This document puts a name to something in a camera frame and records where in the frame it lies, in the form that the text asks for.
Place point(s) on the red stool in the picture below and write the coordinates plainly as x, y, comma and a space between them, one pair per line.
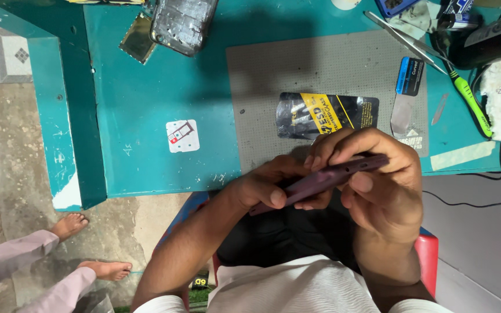
426, 261

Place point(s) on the person's left hand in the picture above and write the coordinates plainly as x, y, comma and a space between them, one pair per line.
259, 182

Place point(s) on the small metal pry blade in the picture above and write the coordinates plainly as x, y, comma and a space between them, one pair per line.
440, 108

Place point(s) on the black yellow label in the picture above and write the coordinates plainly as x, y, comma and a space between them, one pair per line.
200, 281

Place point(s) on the person's black shorts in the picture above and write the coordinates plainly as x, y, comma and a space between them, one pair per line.
276, 234

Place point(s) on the purple phone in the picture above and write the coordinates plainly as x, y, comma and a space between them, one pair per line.
320, 179

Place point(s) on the red sim tray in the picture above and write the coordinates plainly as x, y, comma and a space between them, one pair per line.
173, 139

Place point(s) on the white round lid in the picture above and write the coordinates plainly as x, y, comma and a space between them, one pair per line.
345, 3

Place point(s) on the black device with grey label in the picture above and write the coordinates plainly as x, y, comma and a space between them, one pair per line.
494, 43

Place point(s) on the crumpled paper wrapper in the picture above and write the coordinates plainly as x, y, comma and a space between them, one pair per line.
415, 19

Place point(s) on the black bottle white label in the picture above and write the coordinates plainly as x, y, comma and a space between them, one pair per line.
459, 17

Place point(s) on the metal tweezers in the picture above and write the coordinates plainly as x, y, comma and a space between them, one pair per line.
400, 38

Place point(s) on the blue phone case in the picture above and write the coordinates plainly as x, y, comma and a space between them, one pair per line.
394, 6

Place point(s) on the person's white shirt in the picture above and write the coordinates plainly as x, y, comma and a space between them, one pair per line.
294, 287

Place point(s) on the person's right hand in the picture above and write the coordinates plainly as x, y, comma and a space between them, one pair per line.
389, 200

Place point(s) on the green toothbrush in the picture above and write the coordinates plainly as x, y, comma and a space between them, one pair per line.
472, 102

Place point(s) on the silver phone back housing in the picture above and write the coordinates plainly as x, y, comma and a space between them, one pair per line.
183, 24

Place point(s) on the masking tape strip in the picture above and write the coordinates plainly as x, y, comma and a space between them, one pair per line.
461, 155

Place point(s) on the gold metal plate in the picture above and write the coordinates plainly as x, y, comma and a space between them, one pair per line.
136, 41

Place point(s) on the white square card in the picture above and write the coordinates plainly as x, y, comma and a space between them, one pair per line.
187, 143

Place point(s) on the black yellow screen protector packet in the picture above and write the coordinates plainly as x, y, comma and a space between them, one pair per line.
320, 114

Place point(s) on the grey perforated work mat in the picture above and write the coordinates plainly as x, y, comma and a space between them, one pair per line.
276, 65

